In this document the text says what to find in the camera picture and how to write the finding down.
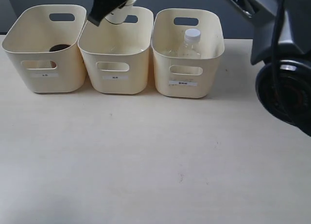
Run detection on white paper cup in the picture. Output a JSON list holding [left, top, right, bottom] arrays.
[[105, 0, 137, 25]]

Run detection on brown wooden cup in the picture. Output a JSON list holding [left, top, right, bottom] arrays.
[[49, 44, 70, 52]]

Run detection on clear plastic bottle white cap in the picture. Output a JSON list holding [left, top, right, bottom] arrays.
[[177, 28, 201, 59]]

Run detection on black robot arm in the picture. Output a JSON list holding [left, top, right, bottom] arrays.
[[226, 0, 311, 135]]

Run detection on middle cream plastic bin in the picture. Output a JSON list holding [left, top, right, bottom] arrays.
[[78, 6, 154, 95]]

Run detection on cream plastic bin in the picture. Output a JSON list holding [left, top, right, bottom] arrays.
[[2, 4, 86, 93], [78, 6, 154, 95], [152, 8, 225, 98]]

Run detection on left cream plastic bin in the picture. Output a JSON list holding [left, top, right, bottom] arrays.
[[2, 4, 86, 93]]

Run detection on right cream plastic bin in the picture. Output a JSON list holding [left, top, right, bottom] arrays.
[[152, 8, 225, 98]]

